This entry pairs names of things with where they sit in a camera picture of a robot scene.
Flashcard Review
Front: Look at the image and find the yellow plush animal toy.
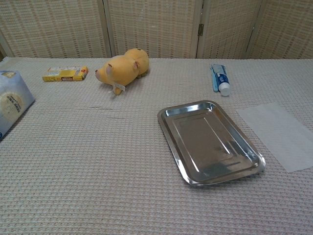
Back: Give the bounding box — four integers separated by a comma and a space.
95, 48, 150, 96

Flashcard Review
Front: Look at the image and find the blue toothbrush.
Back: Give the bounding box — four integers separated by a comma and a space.
209, 64, 220, 93

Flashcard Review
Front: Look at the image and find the blue white toothpaste tube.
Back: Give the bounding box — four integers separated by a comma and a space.
211, 64, 231, 96

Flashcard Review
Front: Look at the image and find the stainless steel tray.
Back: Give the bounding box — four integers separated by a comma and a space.
157, 100, 266, 187

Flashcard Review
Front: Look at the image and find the beige woven folding screen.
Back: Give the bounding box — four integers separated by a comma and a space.
0, 0, 313, 59

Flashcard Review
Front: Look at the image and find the blue tissue pack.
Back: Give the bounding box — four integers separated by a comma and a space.
0, 70, 36, 142

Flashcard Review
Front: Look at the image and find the beige woven tablecloth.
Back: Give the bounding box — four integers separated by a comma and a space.
0, 56, 313, 235

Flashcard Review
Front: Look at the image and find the yellow cardboard box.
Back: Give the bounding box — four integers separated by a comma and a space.
42, 66, 89, 83

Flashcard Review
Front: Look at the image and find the white paper sheet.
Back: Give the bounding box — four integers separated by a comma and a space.
236, 102, 313, 173

